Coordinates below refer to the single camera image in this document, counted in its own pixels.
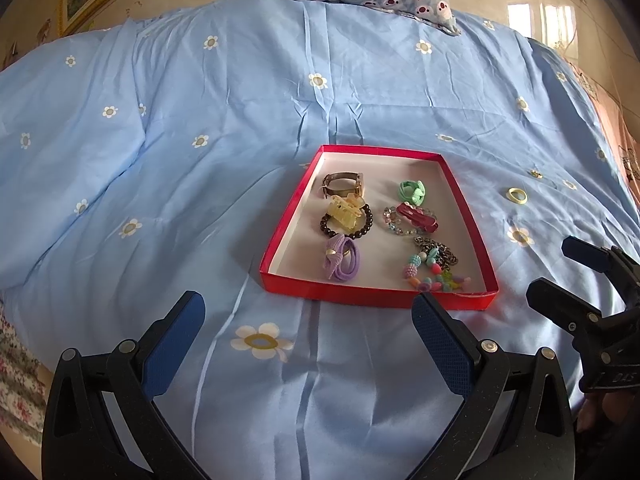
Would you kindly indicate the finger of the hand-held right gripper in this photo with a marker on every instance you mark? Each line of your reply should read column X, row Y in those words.
column 560, row 305
column 592, row 255

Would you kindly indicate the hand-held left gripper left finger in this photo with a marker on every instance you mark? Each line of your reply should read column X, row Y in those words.
column 170, row 350

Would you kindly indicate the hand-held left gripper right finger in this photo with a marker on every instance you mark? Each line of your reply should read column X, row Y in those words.
column 442, row 345

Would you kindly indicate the red hair clip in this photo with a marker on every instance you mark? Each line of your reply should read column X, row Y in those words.
column 419, row 216

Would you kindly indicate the yellow hair claw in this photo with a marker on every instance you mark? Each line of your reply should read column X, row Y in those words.
column 344, row 212

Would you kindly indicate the red cardboard box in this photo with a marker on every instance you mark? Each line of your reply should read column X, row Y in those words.
column 380, row 170

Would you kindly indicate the person's right hand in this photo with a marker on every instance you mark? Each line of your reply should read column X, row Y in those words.
column 592, row 412

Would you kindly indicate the pink patterned blanket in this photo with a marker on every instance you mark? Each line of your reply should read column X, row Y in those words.
column 620, row 130

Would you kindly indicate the blue flowered bedsheet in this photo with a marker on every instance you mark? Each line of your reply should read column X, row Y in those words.
column 200, row 210

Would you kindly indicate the floral cloth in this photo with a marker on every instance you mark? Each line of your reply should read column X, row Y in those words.
column 20, row 375

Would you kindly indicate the gold wrist watch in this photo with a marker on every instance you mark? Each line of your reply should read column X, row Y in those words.
column 342, row 186

